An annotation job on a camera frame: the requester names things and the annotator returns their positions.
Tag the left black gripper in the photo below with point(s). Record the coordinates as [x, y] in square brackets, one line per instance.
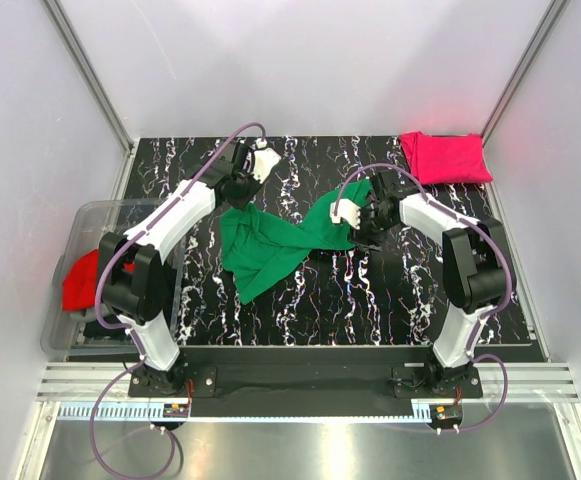
[255, 186]

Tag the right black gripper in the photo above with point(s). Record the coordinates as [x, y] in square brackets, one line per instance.
[363, 235]

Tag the green t shirt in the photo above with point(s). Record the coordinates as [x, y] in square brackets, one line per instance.
[260, 249]

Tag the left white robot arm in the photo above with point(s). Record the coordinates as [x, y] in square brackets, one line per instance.
[131, 289]

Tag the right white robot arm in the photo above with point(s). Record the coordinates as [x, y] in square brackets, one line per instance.
[476, 274]

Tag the folded pink t shirt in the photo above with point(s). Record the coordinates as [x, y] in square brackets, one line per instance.
[445, 159]

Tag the black marble pattern mat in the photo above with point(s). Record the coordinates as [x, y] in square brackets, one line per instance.
[387, 298]

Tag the red t shirt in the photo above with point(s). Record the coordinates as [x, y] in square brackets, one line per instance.
[79, 285]

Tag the black t shirt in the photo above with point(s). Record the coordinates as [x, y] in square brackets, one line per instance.
[94, 331]

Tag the clear plastic bin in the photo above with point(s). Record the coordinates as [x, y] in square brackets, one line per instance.
[62, 338]

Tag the left orange connector block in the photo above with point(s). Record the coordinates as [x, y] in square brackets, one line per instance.
[176, 410]

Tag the orange connector block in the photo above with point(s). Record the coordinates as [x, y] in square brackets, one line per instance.
[448, 412]
[176, 410]

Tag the right orange connector block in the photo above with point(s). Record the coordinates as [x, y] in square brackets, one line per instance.
[448, 412]

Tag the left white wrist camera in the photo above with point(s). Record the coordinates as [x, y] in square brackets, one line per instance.
[264, 160]

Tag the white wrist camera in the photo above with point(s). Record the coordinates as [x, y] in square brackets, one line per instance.
[264, 160]
[345, 211]

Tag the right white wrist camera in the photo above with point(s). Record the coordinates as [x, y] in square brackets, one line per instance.
[345, 211]

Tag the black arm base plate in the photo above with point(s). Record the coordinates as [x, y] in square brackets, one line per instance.
[405, 372]

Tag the left aluminium frame post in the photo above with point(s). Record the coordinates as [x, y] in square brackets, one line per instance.
[79, 56]

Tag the aluminium frame post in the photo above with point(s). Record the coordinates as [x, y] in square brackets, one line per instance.
[547, 23]
[79, 56]

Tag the right aluminium frame post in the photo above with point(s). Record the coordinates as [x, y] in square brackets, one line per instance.
[547, 23]

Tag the aluminium front rail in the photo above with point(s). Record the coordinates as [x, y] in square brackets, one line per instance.
[517, 382]

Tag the white slotted cable duct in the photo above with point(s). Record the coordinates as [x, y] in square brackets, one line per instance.
[208, 412]

